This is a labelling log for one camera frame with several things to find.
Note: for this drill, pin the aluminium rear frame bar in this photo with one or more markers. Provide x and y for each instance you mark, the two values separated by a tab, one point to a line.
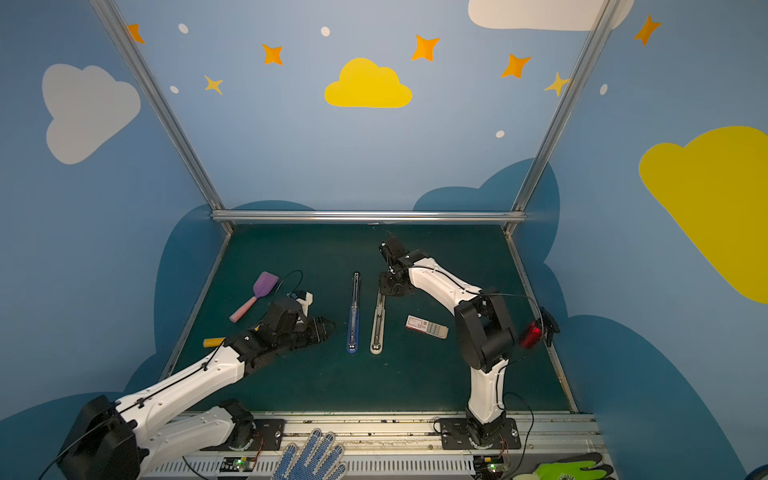
365	217

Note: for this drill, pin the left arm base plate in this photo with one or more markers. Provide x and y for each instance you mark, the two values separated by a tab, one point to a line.
267	433

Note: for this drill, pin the left controller board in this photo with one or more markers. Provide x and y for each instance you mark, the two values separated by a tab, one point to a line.
240	465

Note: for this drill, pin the blue dotted work glove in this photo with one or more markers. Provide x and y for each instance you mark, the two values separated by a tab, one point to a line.
320	458

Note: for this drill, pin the red white staple box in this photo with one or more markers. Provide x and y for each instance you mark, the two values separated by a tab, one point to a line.
427	327

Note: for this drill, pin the right controller board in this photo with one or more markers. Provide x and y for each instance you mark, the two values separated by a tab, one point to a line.
488	468

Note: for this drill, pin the left aluminium frame post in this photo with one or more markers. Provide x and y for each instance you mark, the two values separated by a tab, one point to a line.
113	22

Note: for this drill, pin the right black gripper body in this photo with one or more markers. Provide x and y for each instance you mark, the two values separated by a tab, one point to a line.
390	279

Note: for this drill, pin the aluminium frame post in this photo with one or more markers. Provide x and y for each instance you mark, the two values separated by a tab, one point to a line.
584	65
113	22

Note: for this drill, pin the right aluminium frame post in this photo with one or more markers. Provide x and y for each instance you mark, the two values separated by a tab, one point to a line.
584	65

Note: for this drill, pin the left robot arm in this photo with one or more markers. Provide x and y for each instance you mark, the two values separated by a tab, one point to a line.
128	437

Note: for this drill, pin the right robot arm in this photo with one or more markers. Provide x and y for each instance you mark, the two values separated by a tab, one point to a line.
483	325

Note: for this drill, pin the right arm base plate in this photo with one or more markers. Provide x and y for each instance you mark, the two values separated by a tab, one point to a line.
467	434

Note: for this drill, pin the blue black stapler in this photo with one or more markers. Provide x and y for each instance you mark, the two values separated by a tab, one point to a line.
352	340

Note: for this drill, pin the purple pink spatula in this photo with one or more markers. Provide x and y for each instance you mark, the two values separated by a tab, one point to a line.
263	286

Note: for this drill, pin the beige black stapler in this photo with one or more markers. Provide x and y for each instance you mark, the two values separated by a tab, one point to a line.
376	343

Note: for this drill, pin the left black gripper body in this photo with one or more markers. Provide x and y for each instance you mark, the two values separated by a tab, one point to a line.
309	330

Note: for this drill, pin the green black work glove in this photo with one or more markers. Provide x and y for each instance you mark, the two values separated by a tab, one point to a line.
588	466

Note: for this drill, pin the yellow spatula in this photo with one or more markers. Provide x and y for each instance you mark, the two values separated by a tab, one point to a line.
218	341

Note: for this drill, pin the controller board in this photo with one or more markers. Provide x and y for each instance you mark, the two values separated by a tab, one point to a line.
240	465
488	468

